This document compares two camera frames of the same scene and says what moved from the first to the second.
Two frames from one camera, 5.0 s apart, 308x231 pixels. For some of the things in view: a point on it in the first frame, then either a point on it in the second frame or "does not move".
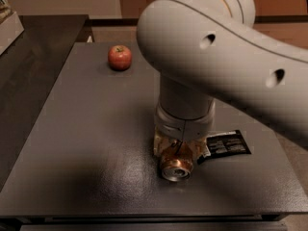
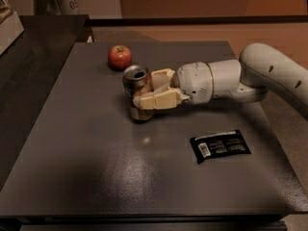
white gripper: [183, 128] → [193, 80]
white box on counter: [10, 30] does not move
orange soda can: [176, 162] → [137, 79]
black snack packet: [225, 143] does not move
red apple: [119, 58] does not move
